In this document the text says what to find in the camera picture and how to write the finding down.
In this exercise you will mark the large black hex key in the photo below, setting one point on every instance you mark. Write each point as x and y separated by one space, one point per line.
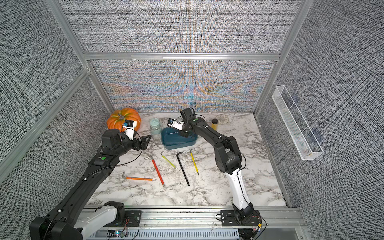
182 168

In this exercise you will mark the lime green hex key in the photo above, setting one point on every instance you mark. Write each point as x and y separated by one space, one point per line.
167 160

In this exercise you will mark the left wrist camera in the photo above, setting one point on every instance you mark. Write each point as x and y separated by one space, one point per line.
128 128

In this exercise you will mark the teal plastic storage box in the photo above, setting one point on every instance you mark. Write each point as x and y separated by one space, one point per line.
171 139

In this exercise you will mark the red handled hex key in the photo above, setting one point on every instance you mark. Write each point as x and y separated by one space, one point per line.
157 169

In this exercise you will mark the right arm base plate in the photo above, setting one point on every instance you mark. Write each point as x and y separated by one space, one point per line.
232 218

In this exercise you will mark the orange decorative pumpkin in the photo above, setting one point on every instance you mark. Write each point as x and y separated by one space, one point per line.
118 117

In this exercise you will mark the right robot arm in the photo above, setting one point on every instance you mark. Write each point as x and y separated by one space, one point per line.
228 159

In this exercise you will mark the mint green lidded jar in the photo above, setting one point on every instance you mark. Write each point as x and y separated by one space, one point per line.
156 128

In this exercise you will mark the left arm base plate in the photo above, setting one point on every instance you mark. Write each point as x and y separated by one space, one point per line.
131 219

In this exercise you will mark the yellow handled hex key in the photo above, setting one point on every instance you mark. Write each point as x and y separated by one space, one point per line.
194 162

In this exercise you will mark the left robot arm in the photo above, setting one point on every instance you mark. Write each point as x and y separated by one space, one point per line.
59 223

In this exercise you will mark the aluminium front rail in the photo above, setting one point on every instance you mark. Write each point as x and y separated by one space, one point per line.
207 217

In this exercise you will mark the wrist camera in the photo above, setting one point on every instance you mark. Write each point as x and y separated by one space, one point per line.
175 124
128 128

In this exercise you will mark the clear acrylic wall shelf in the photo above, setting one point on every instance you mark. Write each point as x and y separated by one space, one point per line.
302 135

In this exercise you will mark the white slotted cable duct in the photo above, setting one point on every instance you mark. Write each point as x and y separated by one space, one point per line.
167 234

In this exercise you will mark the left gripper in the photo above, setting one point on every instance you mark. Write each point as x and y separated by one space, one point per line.
137 146

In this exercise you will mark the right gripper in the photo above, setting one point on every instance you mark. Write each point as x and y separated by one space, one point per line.
185 134

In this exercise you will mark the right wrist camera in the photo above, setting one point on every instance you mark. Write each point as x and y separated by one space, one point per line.
175 124

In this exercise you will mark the yellow bottle black cap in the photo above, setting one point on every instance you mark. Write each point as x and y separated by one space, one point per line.
214 124

